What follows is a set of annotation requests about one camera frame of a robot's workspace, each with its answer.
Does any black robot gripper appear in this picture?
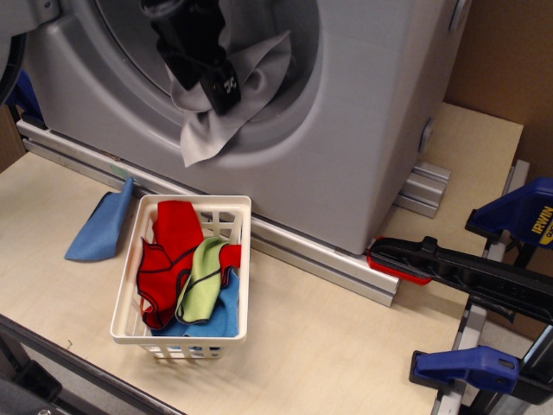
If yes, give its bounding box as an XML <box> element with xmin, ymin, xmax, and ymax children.
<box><xmin>149</xmin><ymin>6</ymin><xmax>241</xmax><ymax>115</ymax></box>

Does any grey cloth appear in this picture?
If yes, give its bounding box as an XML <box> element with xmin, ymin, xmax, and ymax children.
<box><xmin>167</xmin><ymin>30</ymin><xmax>291</xmax><ymax>167</ymax></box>

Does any white plastic laundry basket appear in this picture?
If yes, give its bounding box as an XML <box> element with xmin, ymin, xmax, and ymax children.
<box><xmin>111</xmin><ymin>195</ymin><xmax>251</xmax><ymax>359</ymax></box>

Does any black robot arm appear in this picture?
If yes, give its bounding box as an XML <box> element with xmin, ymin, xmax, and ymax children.
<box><xmin>140</xmin><ymin>0</ymin><xmax>241</xmax><ymax>115</ymax></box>

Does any grey toy washing machine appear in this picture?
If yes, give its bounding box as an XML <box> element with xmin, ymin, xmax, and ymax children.
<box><xmin>25</xmin><ymin>1</ymin><xmax>470</xmax><ymax>253</ymax></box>

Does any washing machine door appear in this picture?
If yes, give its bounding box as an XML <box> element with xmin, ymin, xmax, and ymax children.
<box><xmin>1</xmin><ymin>0</ymin><xmax>60</xmax><ymax>105</ymax></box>

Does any red cloth with black trim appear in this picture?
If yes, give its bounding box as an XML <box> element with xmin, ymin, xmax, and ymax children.
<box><xmin>137</xmin><ymin>201</ymin><xmax>242</xmax><ymax>329</ymax></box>

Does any blue cloth on table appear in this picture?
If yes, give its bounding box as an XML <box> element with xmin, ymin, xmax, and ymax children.
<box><xmin>64</xmin><ymin>177</ymin><xmax>134</xmax><ymax>262</ymax></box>

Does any green cloth with black trim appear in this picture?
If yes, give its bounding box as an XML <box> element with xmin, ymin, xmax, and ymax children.
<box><xmin>175</xmin><ymin>237</ymin><xmax>228</xmax><ymax>325</ymax></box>

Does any blue cloth in basket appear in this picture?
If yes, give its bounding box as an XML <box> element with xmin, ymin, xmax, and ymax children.
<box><xmin>150</xmin><ymin>267</ymin><xmax>239</xmax><ymax>337</ymax></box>

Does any short aluminium extrusion block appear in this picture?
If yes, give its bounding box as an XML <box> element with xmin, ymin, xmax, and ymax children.
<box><xmin>394</xmin><ymin>161</ymin><xmax>451</xmax><ymax>219</ymax></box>

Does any brown cardboard panel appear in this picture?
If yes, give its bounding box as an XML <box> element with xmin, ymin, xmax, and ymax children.
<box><xmin>442</xmin><ymin>0</ymin><xmax>553</xmax><ymax>342</ymax></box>

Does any blue Irwin clamp upper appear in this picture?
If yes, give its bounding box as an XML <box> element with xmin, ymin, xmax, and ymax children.
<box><xmin>465</xmin><ymin>177</ymin><xmax>552</xmax><ymax>250</ymax></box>

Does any blue clamp lower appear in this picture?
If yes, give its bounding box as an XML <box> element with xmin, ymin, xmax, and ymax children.
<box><xmin>408</xmin><ymin>345</ymin><xmax>553</xmax><ymax>406</ymax></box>

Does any long aluminium extrusion rail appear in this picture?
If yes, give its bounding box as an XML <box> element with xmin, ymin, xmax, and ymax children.
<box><xmin>16</xmin><ymin>120</ymin><xmax>399</xmax><ymax>307</ymax></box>

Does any black metal table frame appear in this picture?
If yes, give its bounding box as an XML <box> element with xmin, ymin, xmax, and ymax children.
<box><xmin>1</xmin><ymin>316</ymin><xmax>180</xmax><ymax>414</ymax></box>

